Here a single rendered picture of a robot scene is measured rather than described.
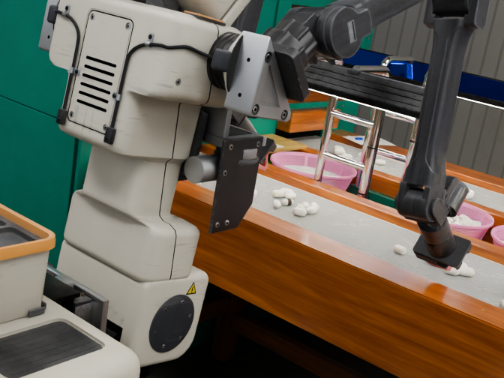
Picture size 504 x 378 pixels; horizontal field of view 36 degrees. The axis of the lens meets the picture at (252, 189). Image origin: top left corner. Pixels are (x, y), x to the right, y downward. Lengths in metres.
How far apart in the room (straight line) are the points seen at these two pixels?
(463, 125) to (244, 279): 2.02
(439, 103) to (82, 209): 0.67
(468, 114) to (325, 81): 1.73
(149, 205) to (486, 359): 0.69
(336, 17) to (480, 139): 2.48
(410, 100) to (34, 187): 1.07
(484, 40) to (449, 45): 2.11
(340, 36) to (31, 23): 1.22
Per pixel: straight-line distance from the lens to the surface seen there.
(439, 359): 1.57
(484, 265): 1.89
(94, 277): 1.33
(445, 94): 1.47
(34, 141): 2.25
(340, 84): 1.94
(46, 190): 2.23
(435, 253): 1.59
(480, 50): 3.60
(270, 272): 1.74
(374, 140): 2.11
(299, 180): 2.18
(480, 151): 3.61
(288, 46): 1.12
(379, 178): 2.42
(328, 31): 1.16
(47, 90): 2.19
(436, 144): 1.47
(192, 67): 1.13
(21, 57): 2.28
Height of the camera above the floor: 1.32
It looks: 16 degrees down
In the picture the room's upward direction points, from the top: 10 degrees clockwise
